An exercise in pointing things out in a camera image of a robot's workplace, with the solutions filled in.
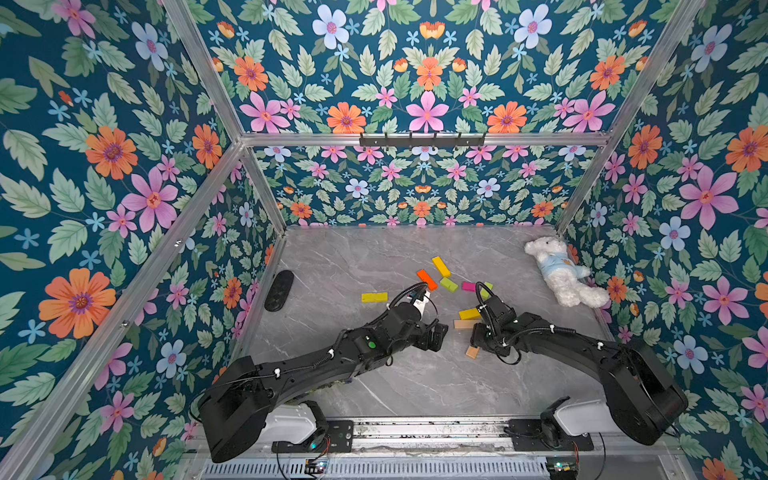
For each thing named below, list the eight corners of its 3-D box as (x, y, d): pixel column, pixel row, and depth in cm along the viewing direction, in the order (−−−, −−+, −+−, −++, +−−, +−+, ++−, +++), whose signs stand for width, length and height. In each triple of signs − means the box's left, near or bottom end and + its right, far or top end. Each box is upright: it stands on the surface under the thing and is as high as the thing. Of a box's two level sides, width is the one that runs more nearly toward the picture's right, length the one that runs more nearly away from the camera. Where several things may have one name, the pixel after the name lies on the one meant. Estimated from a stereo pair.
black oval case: (266, 312, 99) (262, 307, 96) (279, 275, 108) (276, 269, 106) (284, 312, 99) (281, 306, 96) (295, 275, 108) (292, 269, 106)
